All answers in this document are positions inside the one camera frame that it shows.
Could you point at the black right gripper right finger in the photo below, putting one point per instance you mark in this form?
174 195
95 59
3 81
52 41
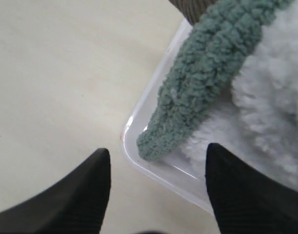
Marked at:
244 200

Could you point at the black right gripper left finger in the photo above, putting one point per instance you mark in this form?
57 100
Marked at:
74 205

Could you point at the white plush snowman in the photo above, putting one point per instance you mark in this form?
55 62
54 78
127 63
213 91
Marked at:
257 119

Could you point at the green fuzzy scarf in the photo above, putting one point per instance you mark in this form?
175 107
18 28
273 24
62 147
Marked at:
224 34

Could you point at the white plastic tray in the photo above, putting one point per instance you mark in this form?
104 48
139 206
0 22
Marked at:
170 169

